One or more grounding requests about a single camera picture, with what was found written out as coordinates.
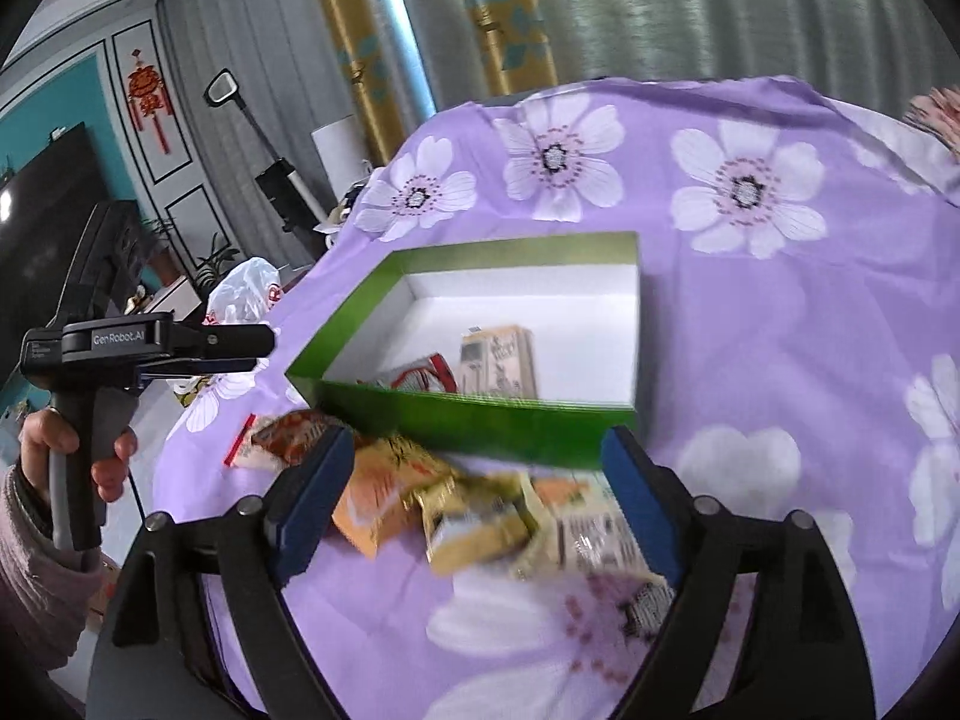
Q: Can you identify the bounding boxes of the yellow patterned curtain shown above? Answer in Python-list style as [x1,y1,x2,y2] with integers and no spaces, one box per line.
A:
[311,0,436,166]
[446,0,560,95]

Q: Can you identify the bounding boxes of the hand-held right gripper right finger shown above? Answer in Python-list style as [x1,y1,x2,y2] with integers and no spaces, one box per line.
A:
[600,426,877,720]

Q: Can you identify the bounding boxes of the red-edged clear snack packet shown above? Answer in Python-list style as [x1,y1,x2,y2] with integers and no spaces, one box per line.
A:
[223,414,282,470]

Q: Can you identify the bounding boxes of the grey curtain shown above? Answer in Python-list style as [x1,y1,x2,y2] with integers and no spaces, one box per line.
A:
[390,0,938,91]
[157,0,376,271]

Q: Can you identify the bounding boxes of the pink patterned cloth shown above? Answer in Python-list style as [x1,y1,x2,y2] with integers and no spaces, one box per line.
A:
[904,86,960,151]

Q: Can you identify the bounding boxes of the white plastic bag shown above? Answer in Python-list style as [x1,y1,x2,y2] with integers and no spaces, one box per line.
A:
[204,256,282,325]

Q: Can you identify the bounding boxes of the red knot wall ornament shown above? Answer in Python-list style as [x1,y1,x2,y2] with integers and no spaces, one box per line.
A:
[126,49,175,155]

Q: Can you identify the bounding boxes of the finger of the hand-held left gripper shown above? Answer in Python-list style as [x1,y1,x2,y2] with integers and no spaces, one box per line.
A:
[171,324,276,361]
[139,357,260,380]

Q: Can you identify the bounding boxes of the person's left hand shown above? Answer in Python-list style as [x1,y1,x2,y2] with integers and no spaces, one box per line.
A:
[16,409,140,503]

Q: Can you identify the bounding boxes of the white box appliance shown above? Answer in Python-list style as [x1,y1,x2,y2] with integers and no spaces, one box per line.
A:
[311,114,372,215]

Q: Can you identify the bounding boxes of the red and white snack packet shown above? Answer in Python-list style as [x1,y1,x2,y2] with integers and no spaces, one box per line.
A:
[358,354,460,395]

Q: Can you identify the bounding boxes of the dark and white snack packet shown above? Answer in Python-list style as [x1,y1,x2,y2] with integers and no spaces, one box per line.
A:
[615,577,676,642]

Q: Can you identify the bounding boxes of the potted plant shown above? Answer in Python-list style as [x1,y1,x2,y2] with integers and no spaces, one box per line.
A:
[193,232,241,293]
[142,217,181,271]

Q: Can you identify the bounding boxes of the black upright vacuum cleaner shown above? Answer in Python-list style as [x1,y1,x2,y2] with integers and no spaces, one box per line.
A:
[204,69,331,233]

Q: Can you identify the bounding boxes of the green cardboard box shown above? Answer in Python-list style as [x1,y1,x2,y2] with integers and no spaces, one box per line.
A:
[285,231,642,472]

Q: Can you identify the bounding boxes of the white barcode snack packet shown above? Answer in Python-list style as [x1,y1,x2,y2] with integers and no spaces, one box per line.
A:
[517,469,661,593]

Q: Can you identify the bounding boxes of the orange chips snack packet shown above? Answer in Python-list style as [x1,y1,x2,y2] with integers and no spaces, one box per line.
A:
[251,411,350,466]

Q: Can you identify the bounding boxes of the white low cabinet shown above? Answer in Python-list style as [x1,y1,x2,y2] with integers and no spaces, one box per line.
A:
[124,274,207,331]

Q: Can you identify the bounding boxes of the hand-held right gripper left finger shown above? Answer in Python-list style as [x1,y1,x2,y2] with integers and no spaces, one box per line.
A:
[88,426,355,720]

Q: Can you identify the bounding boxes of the tan orange snack packet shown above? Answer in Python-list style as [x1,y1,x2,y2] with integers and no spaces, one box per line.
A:
[332,435,458,560]

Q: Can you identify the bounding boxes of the beige printed snack packet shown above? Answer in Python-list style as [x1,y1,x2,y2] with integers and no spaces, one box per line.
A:
[457,324,539,400]

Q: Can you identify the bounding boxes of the gold snack packet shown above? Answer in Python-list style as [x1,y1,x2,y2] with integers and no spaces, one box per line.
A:
[416,472,537,577]

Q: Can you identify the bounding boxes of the purple floral cloth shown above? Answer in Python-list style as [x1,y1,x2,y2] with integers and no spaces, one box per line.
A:
[154,75,960,720]

